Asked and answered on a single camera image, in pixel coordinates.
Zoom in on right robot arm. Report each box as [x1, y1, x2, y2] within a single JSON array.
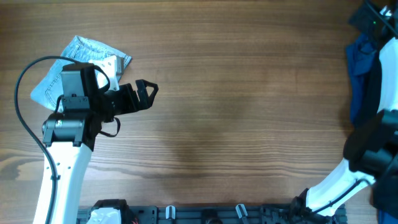
[[279, 1, 397, 223]]

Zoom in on folded light blue jeans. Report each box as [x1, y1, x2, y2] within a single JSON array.
[[30, 36, 132, 111]]

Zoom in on blue garment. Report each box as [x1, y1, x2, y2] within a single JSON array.
[[345, 34, 378, 127]]

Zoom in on black shorts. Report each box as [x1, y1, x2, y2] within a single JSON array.
[[343, 2, 398, 211]]

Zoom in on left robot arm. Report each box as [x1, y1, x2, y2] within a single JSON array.
[[34, 63, 159, 223]]

